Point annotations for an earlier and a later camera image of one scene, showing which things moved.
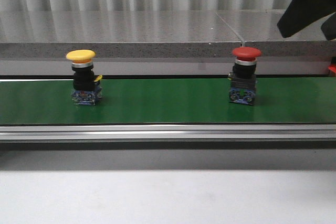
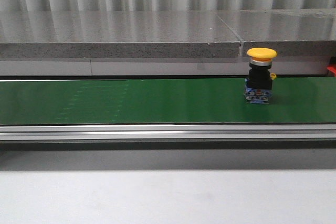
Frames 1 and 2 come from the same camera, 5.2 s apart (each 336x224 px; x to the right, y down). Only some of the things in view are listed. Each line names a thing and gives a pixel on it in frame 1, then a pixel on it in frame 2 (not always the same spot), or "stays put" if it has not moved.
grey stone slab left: x=116 y=34 stays put
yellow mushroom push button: x=86 y=86 to x=258 y=84
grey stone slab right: x=259 y=29 stays put
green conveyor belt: x=300 y=101 stays put
